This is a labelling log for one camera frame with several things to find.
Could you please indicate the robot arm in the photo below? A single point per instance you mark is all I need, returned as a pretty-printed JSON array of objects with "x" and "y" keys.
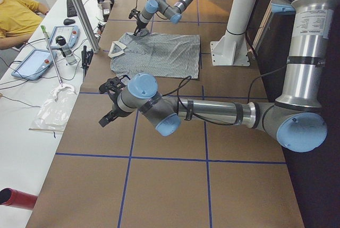
[
  {"x": 294, "y": 119},
  {"x": 171, "y": 12}
]

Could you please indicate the metal rod tool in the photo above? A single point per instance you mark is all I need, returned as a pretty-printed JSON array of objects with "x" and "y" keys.
[{"x": 43, "y": 28}]

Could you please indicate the striped polo shirt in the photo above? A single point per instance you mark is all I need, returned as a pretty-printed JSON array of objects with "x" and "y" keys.
[{"x": 158, "y": 54}]

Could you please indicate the black keyboard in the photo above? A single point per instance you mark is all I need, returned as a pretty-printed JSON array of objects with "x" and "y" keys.
[{"x": 70, "y": 9}]

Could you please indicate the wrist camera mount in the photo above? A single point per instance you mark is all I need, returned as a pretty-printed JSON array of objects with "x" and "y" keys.
[
  {"x": 134, "y": 14},
  {"x": 112, "y": 86}
]

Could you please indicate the aluminium frame post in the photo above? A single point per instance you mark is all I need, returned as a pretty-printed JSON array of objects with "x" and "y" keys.
[{"x": 81, "y": 12}]

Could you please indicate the white pedestal column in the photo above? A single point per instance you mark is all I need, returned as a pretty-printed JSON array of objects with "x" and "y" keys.
[{"x": 231, "y": 49}]

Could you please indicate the clear plastic bag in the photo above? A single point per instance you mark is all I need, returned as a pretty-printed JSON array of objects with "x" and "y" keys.
[{"x": 56, "y": 110}]

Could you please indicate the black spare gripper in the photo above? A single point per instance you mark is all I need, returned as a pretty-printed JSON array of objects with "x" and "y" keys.
[{"x": 86, "y": 58}]

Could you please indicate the person in yellow shirt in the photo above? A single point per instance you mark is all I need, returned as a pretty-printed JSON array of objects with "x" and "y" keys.
[{"x": 19, "y": 20}]

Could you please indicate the teach pendant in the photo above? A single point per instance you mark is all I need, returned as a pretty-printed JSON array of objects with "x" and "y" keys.
[
  {"x": 70, "y": 33},
  {"x": 34, "y": 65}
]

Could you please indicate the near teach pendant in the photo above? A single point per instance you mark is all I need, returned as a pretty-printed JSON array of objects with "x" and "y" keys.
[{"x": 34, "y": 65}]

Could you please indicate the clear water bottle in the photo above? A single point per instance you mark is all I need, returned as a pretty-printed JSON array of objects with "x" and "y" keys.
[{"x": 65, "y": 49}]

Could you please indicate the red cylinder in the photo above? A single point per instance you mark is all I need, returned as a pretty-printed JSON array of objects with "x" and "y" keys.
[{"x": 18, "y": 199}]

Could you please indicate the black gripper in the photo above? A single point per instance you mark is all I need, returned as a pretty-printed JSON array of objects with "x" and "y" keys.
[
  {"x": 139, "y": 25},
  {"x": 115, "y": 109}
]

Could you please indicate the black computer mouse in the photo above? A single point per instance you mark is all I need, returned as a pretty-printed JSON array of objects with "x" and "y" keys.
[{"x": 68, "y": 21}]

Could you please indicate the far teach pendant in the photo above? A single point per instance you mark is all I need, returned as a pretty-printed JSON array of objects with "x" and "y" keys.
[{"x": 70, "y": 33}]

